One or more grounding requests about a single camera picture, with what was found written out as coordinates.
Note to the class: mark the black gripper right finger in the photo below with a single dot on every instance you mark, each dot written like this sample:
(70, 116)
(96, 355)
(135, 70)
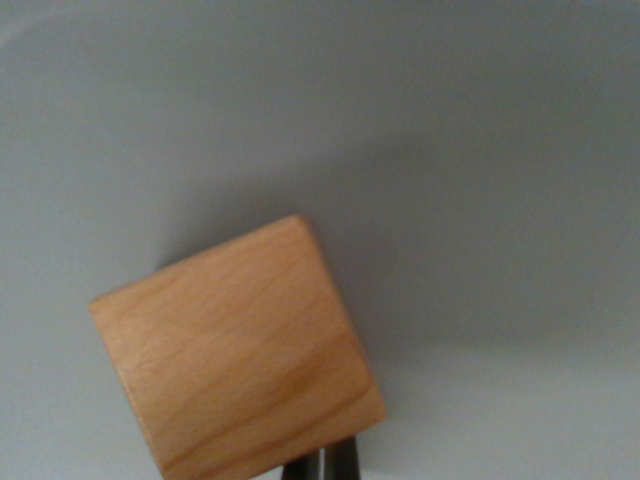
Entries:
(342, 459)

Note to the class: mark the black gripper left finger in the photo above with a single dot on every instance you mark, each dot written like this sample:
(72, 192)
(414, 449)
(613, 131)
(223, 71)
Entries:
(305, 469)

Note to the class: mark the wooden cube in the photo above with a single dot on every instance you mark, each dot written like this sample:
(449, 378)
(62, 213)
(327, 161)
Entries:
(235, 350)

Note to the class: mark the grey plastic bin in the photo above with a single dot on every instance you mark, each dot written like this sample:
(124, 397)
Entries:
(450, 150)

